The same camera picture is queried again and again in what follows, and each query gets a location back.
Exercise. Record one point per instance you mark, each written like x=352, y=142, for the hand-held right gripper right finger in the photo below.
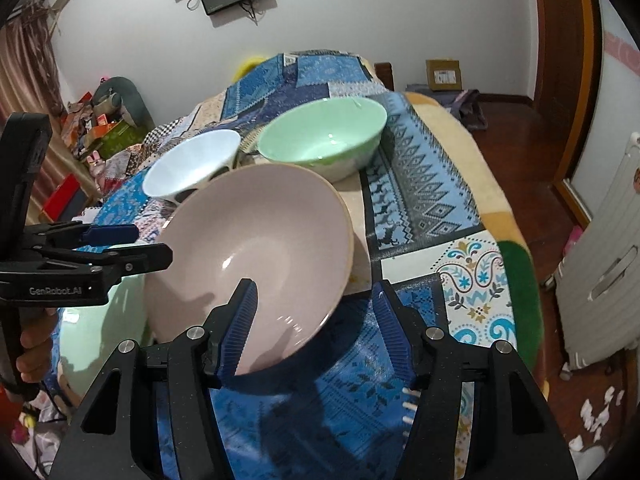
x=395, y=330

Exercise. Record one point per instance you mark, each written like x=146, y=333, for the green bag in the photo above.
x=117, y=137

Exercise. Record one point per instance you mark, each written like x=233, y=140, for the person's left hand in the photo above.
x=32, y=345

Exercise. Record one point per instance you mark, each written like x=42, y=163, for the pile of boxes and toys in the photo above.
x=85, y=120

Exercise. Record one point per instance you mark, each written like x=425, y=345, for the grey curved pillow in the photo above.
x=135, y=100

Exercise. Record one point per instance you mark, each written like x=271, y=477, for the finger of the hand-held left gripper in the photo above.
x=145, y=257
x=112, y=234

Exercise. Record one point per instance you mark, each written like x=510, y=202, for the striped brown curtain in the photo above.
x=30, y=60

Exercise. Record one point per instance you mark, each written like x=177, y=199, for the grey bag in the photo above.
x=460, y=107

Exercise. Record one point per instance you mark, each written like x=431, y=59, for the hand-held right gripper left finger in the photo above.
x=240, y=330

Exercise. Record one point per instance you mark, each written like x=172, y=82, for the pink rabbit toy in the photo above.
x=96, y=170

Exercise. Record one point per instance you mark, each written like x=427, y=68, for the white radiator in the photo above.
x=605, y=260

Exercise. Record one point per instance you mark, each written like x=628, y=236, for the white bowl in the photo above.
x=195, y=160

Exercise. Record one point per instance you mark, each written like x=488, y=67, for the green bowl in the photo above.
x=320, y=135

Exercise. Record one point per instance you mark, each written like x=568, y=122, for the green plate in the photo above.
x=100, y=340

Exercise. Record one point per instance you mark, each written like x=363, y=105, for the cardboard box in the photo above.
x=444, y=75

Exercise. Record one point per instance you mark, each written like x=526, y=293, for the wooden door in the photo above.
x=547, y=35

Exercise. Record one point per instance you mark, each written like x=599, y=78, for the pink bowl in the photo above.
x=260, y=230

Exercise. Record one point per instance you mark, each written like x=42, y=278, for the patchwork blanket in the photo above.
x=425, y=185

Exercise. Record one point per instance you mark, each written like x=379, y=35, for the red box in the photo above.
x=62, y=197

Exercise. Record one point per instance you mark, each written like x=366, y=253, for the white paper scraps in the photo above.
x=595, y=415

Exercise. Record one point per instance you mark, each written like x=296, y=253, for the yellow foam noodle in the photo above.
x=246, y=65

